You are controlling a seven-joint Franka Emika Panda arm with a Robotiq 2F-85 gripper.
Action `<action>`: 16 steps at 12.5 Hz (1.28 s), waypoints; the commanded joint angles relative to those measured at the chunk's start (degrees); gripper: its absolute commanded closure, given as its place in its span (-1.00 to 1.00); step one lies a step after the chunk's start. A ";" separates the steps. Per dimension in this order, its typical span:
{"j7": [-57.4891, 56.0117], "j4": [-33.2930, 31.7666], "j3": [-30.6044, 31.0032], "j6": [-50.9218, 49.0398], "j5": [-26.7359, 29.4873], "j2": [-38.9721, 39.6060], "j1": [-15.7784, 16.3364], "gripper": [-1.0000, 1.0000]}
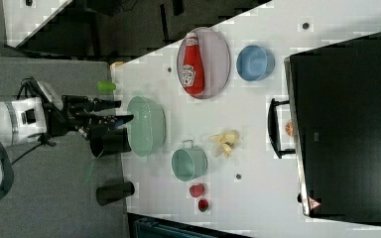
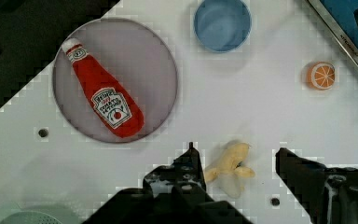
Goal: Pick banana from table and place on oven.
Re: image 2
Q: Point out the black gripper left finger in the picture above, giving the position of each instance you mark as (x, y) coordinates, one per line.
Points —
(171, 194)

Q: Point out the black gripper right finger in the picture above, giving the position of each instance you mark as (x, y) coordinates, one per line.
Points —
(329, 195)

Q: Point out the yellow plush peeled banana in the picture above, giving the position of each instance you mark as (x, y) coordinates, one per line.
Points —
(228, 172)

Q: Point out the red plush ketchup bottle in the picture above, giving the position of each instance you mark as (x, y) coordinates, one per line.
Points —
(108, 98)

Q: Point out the orange slice toy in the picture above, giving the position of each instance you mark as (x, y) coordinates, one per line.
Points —
(321, 76)

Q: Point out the grey round plate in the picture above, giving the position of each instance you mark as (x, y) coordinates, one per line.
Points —
(137, 58)

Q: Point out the pale green colander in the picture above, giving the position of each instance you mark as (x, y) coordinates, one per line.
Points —
(11, 213)

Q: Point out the blue bowl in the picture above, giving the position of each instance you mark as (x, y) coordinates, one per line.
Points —
(222, 25)

